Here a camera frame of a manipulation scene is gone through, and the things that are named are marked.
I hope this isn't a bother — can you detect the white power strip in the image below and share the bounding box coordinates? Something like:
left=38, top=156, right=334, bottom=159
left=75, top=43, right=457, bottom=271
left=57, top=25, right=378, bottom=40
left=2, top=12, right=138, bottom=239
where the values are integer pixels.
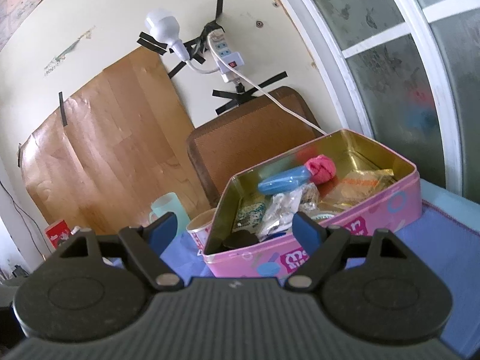
left=207, top=29, right=244, bottom=83

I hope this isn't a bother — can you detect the teal plastic cup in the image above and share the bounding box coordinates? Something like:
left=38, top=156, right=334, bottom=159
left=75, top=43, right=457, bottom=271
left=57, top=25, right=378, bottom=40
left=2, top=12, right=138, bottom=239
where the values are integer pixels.
left=149, top=193, right=191, bottom=233

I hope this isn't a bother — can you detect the white power cable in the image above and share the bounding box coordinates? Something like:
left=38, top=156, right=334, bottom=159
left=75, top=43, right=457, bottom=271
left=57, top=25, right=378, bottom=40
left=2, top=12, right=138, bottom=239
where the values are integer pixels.
left=205, top=35, right=328, bottom=137

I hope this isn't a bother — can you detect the blue plastic case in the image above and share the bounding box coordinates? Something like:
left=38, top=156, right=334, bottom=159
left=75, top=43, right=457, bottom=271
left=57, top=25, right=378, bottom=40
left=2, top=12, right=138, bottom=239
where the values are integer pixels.
left=257, top=165, right=311, bottom=195

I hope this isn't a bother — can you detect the white light bulb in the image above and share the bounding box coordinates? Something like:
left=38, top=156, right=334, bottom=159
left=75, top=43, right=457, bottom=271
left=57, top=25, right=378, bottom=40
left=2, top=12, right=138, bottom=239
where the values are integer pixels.
left=145, top=9, right=191, bottom=62

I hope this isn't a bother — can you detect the wood pattern wall sheet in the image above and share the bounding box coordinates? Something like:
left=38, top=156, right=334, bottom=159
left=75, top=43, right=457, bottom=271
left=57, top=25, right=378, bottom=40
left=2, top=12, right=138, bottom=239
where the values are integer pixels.
left=21, top=48, right=210, bottom=234

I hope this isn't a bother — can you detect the white red can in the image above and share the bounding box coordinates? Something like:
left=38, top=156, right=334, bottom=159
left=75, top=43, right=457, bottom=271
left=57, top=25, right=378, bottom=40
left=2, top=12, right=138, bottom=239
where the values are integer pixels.
left=186, top=208, right=216, bottom=253

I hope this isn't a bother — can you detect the pink tin box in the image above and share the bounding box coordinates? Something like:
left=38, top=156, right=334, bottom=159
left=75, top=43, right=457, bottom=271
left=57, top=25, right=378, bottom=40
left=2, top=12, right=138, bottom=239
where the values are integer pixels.
left=202, top=129, right=422, bottom=279

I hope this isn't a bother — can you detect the green pocket tissue pack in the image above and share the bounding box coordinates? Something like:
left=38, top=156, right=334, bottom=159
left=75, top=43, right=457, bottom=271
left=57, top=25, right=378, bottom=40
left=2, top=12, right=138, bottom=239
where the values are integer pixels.
left=233, top=202, right=266, bottom=233

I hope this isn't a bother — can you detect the pink soft ball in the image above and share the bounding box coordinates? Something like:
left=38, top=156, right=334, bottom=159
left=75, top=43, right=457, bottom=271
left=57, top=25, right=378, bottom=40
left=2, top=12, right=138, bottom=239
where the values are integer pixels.
left=305, top=154, right=336, bottom=185

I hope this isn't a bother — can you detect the gold snack packet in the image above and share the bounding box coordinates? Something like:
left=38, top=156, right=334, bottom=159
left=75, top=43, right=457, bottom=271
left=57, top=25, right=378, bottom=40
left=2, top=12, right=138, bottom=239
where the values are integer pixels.
left=318, top=168, right=395, bottom=211

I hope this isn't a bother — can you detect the red cereal box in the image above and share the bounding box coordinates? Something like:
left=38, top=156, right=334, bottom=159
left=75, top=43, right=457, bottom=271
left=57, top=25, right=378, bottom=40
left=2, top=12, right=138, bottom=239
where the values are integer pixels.
left=45, top=219, right=72, bottom=249

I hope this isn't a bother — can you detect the clear plastic packet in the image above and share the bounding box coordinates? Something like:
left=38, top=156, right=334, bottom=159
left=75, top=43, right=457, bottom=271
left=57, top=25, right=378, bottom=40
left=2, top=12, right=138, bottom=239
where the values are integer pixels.
left=256, top=182, right=320, bottom=242

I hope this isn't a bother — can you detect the blue patterned tablecloth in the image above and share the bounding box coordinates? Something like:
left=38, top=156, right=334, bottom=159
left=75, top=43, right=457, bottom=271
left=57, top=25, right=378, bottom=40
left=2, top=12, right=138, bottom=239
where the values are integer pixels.
left=101, top=200, right=480, bottom=359

